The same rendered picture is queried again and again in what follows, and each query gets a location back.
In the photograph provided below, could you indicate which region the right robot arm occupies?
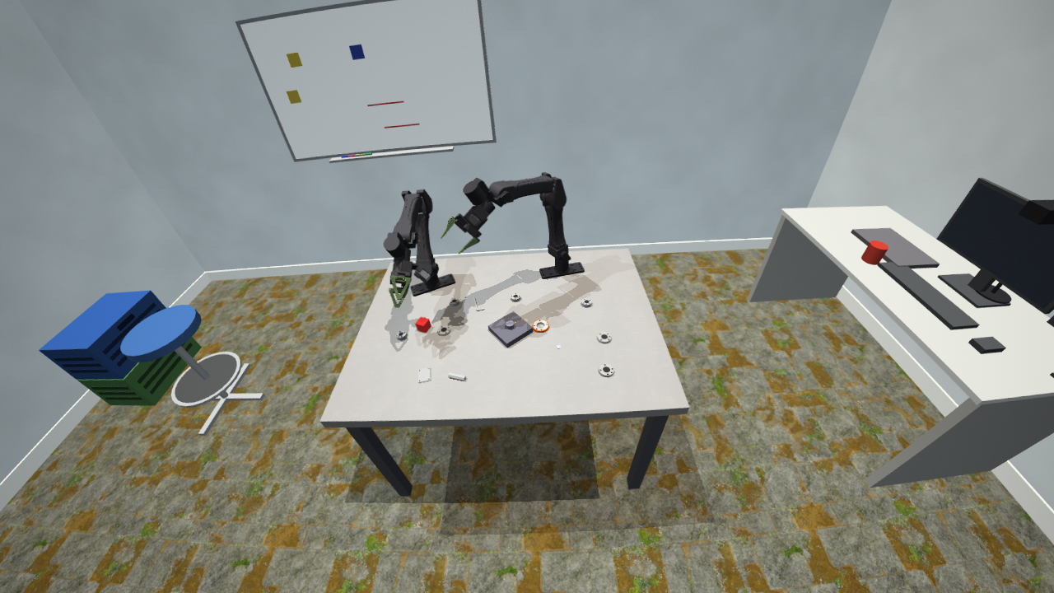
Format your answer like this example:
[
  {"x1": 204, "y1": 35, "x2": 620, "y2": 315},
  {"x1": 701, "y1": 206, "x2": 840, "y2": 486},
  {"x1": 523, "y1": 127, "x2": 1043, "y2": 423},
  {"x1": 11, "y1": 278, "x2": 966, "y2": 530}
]
[{"x1": 384, "y1": 189, "x2": 455, "y2": 297}]

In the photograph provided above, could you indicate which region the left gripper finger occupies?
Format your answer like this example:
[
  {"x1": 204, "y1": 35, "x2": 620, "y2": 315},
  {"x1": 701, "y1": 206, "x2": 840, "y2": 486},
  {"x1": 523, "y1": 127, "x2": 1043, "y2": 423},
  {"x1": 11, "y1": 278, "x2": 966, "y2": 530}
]
[
  {"x1": 458, "y1": 238, "x2": 479, "y2": 254},
  {"x1": 441, "y1": 217, "x2": 456, "y2": 238}
]

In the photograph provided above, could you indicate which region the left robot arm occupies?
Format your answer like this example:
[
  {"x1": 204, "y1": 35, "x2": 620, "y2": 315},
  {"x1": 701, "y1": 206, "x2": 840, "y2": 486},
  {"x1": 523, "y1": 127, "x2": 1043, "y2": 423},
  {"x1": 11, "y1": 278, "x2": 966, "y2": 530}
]
[{"x1": 463, "y1": 172, "x2": 585, "y2": 279}]

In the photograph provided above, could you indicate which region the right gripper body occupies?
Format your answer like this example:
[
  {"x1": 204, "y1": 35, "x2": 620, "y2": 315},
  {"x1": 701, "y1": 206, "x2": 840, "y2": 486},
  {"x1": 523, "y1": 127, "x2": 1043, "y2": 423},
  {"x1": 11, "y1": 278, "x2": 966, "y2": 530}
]
[{"x1": 390, "y1": 259, "x2": 411, "y2": 289}]

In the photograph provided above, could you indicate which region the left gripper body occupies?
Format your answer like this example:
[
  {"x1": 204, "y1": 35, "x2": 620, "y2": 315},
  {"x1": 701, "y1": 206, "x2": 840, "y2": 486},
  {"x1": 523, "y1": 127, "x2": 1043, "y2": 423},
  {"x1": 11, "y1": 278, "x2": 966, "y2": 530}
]
[{"x1": 453, "y1": 213, "x2": 482, "y2": 241}]

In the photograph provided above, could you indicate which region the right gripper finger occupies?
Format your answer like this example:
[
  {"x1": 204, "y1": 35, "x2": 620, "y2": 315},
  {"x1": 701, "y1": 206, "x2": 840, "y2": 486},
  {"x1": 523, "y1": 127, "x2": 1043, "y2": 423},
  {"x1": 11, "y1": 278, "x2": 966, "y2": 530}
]
[
  {"x1": 390, "y1": 276, "x2": 412, "y2": 300},
  {"x1": 389, "y1": 288, "x2": 408, "y2": 308}
]

